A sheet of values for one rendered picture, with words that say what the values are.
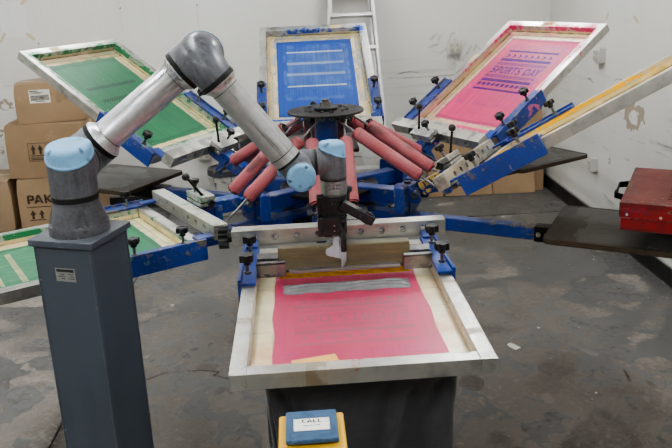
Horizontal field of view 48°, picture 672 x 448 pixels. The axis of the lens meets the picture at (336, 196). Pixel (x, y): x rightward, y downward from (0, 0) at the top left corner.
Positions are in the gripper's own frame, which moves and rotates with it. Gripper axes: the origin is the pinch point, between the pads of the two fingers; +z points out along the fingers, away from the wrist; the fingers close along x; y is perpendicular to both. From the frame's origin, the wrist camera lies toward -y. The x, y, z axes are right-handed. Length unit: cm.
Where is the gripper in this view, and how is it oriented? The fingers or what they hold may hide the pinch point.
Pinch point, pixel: (344, 259)
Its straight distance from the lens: 219.0
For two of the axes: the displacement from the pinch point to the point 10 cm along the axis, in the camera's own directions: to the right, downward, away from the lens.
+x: 0.6, 2.7, -9.6
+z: 0.4, 9.6, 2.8
